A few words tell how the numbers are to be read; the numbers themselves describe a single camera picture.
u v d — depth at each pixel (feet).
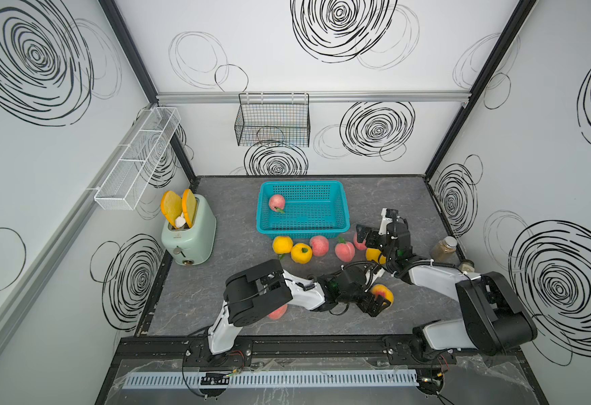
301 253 2.91
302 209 3.54
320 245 2.98
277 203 3.36
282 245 3.01
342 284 2.18
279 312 2.50
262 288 1.73
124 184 2.37
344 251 2.91
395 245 2.27
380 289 2.63
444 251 2.84
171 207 2.70
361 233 2.72
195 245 2.71
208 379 2.37
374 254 2.89
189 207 2.73
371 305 2.37
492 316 1.43
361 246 3.00
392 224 2.50
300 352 2.47
